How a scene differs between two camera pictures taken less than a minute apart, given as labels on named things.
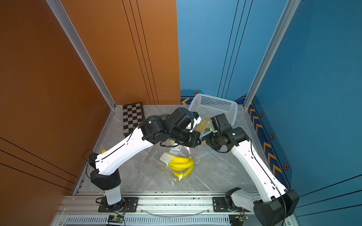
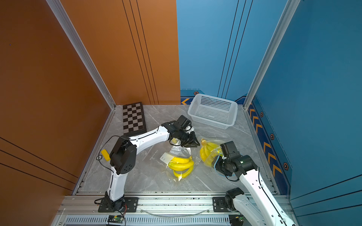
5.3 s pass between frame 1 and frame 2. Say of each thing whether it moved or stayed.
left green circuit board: stayed
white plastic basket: stayed
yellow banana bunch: moved
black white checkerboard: stayed
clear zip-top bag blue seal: moved
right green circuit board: stayed
